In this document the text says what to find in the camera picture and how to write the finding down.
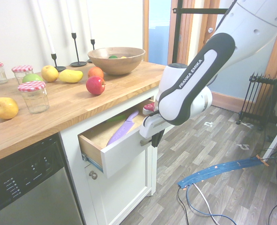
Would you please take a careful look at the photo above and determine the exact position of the white taper candle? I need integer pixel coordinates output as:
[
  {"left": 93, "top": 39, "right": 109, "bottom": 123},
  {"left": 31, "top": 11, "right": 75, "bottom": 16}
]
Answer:
[
  {"left": 84, "top": 0, "right": 94, "bottom": 40},
  {"left": 65, "top": 0, "right": 76, "bottom": 34},
  {"left": 36, "top": 0, "right": 56, "bottom": 55}
]

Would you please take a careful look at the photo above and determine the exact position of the orange peach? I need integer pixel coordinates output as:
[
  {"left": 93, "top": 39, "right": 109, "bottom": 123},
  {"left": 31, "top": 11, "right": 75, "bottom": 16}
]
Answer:
[{"left": 87, "top": 66, "right": 105, "bottom": 79}]

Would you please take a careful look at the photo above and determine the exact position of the purple sheathed Cuisinart knife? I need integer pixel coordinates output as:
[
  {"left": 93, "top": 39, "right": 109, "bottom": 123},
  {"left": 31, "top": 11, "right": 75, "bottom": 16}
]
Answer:
[{"left": 106, "top": 110, "right": 140, "bottom": 147}]

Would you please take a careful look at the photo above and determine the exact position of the blue taped cable bundle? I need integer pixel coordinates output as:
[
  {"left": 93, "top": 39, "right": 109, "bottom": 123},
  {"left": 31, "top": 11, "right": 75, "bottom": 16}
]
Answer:
[{"left": 177, "top": 156, "right": 270, "bottom": 189}]

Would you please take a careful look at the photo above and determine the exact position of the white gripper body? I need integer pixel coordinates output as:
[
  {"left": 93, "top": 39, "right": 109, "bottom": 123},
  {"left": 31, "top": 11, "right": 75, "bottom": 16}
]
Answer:
[{"left": 139, "top": 115, "right": 174, "bottom": 139}]

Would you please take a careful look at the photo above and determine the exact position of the white floor cable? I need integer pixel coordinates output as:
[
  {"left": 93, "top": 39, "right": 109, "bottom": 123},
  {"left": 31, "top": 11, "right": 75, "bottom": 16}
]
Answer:
[{"left": 193, "top": 182, "right": 223, "bottom": 225}]

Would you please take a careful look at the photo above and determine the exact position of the white kitchen cabinet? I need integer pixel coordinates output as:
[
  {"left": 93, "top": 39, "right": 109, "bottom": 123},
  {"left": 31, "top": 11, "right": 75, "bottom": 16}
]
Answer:
[{"left": 58, "top": 88, "right": 175, "bottom": 225}]

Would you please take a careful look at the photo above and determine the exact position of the large yellow round fruit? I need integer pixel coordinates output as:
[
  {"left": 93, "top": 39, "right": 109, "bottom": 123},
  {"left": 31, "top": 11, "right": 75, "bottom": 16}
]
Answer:
[{"left": 0, "top": 97, "right": 19, "bottom": 120}]

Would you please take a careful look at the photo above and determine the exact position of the black oil radiator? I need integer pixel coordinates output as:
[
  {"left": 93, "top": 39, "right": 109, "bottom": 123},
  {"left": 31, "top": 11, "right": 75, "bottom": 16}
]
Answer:
[{"left": 237, "top": 72, "right": 277, "bottom": 131}]

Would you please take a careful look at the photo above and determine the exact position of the blue floor cable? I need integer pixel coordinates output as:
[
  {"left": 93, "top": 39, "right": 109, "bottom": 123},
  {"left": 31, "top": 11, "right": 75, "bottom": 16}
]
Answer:
[{"left": 186, "top": 184, "right": 225, "bottom": 220}]

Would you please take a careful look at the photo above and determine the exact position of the yellow pear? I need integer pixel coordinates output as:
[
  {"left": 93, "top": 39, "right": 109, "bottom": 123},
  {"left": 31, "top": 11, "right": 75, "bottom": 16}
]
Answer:
[{"left": 41, "top": 65, "right": 60, "bottom": 83}]

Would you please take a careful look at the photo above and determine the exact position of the wooden bowl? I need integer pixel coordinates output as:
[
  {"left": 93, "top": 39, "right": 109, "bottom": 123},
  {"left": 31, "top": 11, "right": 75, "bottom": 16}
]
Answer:
[{"left": 87, "top": 47, "right": 146, "bottom": 75}]

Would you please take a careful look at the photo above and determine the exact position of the red white patterned utensil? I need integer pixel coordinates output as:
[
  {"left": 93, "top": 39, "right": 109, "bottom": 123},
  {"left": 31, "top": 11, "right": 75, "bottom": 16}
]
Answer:
[{"left": 142, "top": 102, "right": 156, "bottom": 115}]

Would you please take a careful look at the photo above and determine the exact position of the stainless steel dishwasher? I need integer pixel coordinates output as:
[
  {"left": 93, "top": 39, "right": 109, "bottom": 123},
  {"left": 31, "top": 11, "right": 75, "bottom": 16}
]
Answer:
[{"left": 0, "top": 133, "right": 83, "bottom": 225}]

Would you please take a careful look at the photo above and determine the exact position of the red apple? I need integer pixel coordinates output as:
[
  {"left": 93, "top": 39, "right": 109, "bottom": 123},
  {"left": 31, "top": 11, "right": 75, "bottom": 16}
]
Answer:
[{"left": 85, "top": 75, "right": 106, "bottom": 96}]

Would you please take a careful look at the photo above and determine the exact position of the white wooden drawer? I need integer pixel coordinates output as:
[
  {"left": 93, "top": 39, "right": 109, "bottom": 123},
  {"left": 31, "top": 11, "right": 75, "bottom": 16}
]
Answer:
[{"left": 78, "top": 98, "right": 157, "bottom": 180}]

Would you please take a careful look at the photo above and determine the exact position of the black floor cable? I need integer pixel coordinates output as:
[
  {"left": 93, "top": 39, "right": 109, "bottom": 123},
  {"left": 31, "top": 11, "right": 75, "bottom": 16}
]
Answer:
[{"left": 177, "top": 186, "right": 190, "bottom": 225}]

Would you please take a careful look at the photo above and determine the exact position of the green apple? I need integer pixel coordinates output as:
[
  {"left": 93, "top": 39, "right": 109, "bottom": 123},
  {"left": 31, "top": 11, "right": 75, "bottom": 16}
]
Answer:
[{"left": 22, "top": 73, "right": 44, "bottom": 84}]

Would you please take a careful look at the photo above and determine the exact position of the green sheathed knife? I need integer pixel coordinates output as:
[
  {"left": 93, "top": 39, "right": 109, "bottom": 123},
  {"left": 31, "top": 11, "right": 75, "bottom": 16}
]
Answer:
[{"left": 106, "top": 114, "right": 130, "bottom": 123}]

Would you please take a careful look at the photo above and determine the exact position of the wooden door frame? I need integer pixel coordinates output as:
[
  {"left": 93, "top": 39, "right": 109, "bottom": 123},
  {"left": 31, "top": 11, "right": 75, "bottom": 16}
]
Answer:
[{"left": 142, "top": 0, "right": 150, "bottom": 63}]

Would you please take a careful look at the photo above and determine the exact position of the yellow mango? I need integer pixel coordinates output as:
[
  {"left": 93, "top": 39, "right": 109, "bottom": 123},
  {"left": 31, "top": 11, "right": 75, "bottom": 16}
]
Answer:
[{"left": 59, "top": 69, "right": 84, "bottom": 83}]

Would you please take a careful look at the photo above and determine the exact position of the black candle holder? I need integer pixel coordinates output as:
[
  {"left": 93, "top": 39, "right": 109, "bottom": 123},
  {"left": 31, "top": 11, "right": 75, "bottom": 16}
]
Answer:
[
  {"left": 50, "top": 53, "right": 67, "bottom": 72},
  {"left": 69, "top": 32, "right": 88, "bottom": 67},
  {"left": 86, "top": 39, "right": 96, "bottom": 63}
]

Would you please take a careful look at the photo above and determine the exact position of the black metal stand frame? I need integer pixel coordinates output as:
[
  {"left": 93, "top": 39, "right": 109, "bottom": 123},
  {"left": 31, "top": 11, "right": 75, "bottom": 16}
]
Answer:
[{"left": 172, "top": 0, "right": 231, "bottom": 67}]

